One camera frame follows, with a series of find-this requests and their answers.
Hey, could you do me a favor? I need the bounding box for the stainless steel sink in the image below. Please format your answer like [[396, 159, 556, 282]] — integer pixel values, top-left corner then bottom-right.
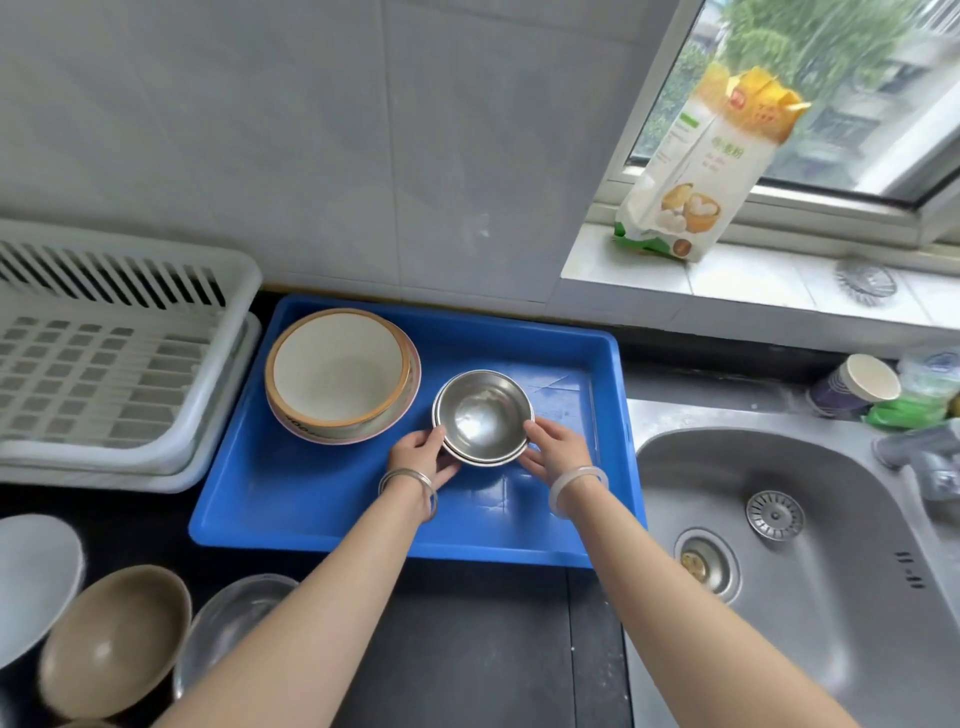
[[623, 396, 960, 728]]

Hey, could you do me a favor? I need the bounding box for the translucent white bangle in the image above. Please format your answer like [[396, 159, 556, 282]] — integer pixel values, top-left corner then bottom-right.
[[547, 465, 609, 520]]

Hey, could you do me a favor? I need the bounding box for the window frame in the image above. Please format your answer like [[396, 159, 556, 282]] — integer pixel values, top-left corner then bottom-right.
[[591, 0, 960, 253]]

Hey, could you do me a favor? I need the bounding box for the pink rimmed plate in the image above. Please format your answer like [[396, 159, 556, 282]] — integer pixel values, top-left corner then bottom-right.
[[265, 328, 423, 447]]

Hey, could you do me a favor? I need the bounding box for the person's right forearm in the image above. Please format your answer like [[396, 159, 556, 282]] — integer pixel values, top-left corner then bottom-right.
[[558, 477, 861, 728]]

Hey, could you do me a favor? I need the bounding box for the metal faucet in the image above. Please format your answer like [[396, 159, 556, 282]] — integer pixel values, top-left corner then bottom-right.
[[870, 419, 960, 503]]

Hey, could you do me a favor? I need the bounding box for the person's left hand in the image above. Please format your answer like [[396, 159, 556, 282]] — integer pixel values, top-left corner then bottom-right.
[[385, 426, 463, 494]]

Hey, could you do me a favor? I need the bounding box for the large shiny metal bowl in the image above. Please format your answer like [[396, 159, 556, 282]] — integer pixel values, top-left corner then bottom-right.
[[171, 573, 302, 703]]

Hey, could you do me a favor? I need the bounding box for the purple paper cup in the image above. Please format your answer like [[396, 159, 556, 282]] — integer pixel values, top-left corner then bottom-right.
[[807, 353, 903, 419]]

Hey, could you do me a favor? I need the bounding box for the tan bowl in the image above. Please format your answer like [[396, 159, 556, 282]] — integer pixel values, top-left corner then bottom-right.
[[36, 564, 194, 722]]

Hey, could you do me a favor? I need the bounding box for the white and yellow flour bag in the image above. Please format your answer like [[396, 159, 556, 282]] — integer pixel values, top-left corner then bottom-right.
[[612, 63, 813, 264]]

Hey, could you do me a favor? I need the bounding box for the white plastic dish rack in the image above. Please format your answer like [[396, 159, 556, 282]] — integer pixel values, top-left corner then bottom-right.
[[0, 218, 264, 477]]

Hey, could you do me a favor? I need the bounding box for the stainless steel bowl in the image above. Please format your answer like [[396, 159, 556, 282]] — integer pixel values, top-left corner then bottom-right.
[[438, 426, 531, 469], [432, 369, 536, 461]]

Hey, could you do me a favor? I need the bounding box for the person's left forearm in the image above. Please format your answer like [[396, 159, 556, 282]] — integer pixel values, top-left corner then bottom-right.
[[153, 480, 438, 728]]

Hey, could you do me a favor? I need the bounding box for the blue plastic tray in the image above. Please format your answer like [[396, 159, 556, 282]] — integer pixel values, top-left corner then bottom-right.
[[188, 293, 648, 570]]

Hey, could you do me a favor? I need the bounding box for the white plate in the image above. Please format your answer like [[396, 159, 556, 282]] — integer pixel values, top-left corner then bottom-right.
[[0, 513, 86, 672]]

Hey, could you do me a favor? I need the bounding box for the white plastic drip tray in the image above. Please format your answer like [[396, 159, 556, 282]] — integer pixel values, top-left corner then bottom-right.
[[0, 310, 263, 495]]

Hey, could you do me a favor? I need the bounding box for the cream bowl with orange rim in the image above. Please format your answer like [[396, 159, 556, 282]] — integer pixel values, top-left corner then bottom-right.
[[264, 307, 414, 429]]

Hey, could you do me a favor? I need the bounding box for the round metal sink strainer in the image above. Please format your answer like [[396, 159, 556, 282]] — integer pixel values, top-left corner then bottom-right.
[[744, 489, 807, 543]]

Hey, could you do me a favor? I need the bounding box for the person's right hand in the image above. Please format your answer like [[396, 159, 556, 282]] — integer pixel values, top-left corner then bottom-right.
[[516, 417, 599, 490]]

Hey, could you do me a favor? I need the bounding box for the sink drain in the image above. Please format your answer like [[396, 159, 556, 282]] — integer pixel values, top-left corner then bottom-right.
[[672, 528, 743, 604]]

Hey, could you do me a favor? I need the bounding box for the steel wire scrubber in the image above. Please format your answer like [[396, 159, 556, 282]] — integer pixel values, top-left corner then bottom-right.
[[834, 258, 900, 307]]

